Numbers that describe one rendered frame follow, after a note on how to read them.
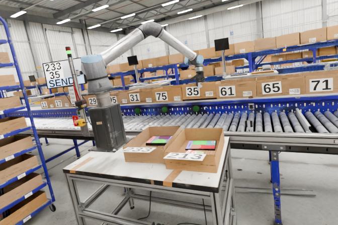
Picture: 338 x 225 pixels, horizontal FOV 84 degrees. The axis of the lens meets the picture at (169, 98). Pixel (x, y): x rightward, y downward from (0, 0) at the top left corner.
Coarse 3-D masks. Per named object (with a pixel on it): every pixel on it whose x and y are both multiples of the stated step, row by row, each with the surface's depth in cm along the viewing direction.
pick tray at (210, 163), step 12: (180, 132) 130; (192, 132) 136; (204, 132) 132; (216, 132) 129; (180, 144) 128; (216, 144) 124; (216, 156) 96; (168, 168) 104; (180, 168) 101; (192, 168) 99; (204, 168) 96; (216, 168) 94
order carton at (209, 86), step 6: (186, 84) 233; (192, 84) 212; (204, 84) 207; (210, 84) 204; (204, 90) 207; (210, 90) 205; (186, 96) 217; (192, 96) 214; (198, 96) 211; (204, 96) 208; (210, 96) 205; (216, 96) 203
